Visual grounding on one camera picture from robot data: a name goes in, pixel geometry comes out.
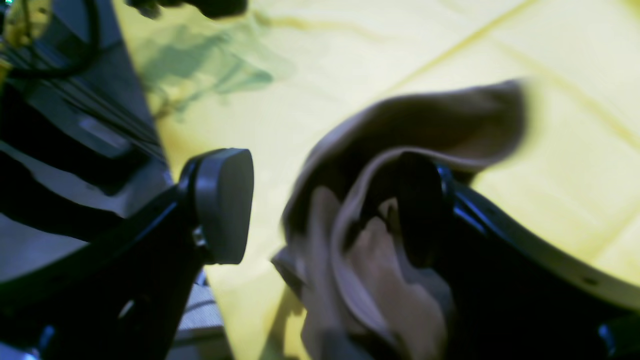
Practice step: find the yellow tablecloth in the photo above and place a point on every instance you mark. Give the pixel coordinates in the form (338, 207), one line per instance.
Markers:
(281, 76)

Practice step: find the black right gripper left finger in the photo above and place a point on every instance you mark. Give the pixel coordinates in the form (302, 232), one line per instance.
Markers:
(123, 296)

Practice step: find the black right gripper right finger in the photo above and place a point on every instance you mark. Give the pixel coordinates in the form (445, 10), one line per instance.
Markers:
(518, 297)

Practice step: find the brown T-shirt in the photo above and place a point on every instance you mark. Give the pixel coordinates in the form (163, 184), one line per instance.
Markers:
(346, 258)

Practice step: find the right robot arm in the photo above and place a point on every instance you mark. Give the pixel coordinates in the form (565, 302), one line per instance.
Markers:
(65, 115)

